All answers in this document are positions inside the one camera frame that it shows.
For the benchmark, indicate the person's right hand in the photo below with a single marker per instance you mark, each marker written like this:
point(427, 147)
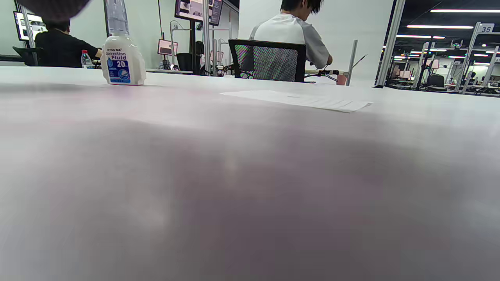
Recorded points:
point(54, 9)

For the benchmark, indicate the white correction fluid bottle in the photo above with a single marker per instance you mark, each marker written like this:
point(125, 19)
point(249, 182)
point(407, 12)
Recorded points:
point(123, 62)

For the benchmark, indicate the lined paper with black text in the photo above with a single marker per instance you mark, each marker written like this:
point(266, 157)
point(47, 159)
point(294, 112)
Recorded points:
point(304, 100)

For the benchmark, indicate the desk monitor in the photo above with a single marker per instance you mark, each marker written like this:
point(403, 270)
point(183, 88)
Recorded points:
point(35, 25)

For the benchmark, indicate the clear water bottle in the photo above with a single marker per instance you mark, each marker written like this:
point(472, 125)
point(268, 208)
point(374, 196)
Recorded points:
point(86, 60)

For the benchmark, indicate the small pink-screen monitor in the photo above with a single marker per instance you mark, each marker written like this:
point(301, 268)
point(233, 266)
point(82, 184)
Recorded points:
point(167, 47)

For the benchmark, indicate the large raised monitor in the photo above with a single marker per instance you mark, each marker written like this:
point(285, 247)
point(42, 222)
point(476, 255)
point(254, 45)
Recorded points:
point(195, 9)

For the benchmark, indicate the black mesh office chair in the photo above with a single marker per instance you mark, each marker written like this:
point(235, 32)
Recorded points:
point(269, 62)

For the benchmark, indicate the ceiling strip light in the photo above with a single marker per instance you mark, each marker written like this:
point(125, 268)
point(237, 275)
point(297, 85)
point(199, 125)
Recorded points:
point(465, 10)
point(439, 26)

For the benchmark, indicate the white numbered sign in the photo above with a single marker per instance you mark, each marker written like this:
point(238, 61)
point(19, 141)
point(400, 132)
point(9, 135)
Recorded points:
point(486, 28)

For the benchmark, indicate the thin grey metal post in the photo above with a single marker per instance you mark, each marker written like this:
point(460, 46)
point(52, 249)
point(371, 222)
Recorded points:
point(351, 62)

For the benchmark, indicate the aluminium frame column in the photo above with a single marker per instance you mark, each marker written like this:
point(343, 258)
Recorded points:
point(390, 39)

